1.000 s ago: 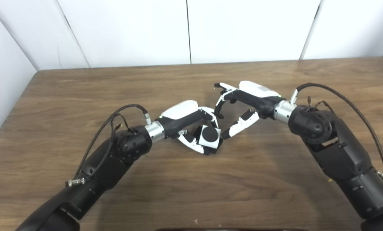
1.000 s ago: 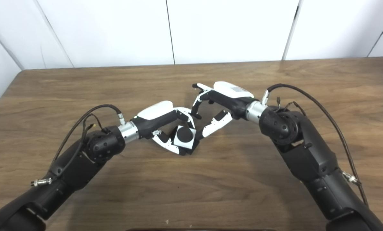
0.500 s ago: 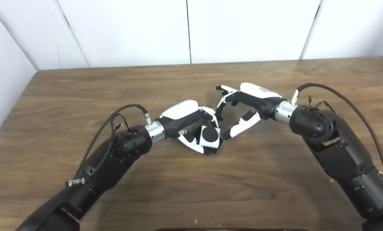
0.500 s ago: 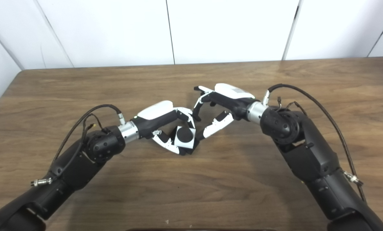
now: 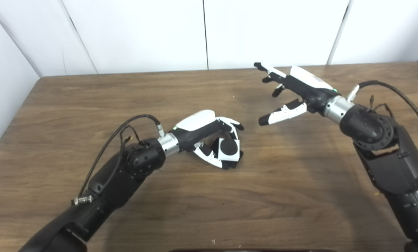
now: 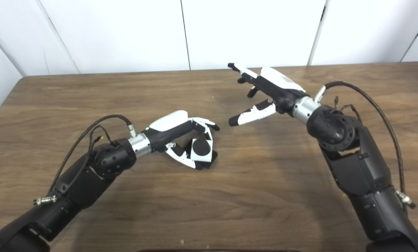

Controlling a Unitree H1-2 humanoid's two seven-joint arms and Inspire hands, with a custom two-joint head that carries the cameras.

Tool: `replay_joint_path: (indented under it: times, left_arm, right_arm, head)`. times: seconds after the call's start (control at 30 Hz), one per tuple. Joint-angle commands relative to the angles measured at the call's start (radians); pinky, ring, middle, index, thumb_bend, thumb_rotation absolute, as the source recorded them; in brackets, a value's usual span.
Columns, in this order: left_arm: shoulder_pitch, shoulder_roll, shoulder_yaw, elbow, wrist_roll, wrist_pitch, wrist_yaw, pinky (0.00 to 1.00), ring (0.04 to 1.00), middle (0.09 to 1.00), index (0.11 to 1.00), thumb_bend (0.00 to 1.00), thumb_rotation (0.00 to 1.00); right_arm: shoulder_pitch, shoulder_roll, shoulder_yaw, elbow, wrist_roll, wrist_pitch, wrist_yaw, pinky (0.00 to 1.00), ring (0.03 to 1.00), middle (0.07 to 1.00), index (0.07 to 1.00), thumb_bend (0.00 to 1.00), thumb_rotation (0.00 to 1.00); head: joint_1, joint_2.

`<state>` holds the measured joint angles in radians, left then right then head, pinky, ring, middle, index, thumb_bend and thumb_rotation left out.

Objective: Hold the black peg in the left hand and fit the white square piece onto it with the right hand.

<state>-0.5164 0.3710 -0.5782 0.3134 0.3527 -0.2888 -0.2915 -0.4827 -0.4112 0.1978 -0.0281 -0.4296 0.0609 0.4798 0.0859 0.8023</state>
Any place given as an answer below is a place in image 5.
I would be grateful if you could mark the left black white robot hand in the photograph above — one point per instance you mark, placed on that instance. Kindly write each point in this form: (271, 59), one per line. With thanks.
(194, 126)

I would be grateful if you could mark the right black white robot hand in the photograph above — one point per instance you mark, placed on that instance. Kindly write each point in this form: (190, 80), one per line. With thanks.
(307, 87)

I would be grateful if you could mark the white square piece with hole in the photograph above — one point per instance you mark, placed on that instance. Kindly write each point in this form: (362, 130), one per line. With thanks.
(221, 155)

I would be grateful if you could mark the black peg with square base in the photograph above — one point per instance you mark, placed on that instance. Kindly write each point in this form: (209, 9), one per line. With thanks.
(228, 148)

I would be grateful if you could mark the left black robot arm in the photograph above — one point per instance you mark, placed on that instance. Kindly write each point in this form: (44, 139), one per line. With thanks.
(114, 185)

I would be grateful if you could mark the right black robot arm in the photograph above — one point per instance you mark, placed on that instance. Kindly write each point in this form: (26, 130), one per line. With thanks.
(387, 164)

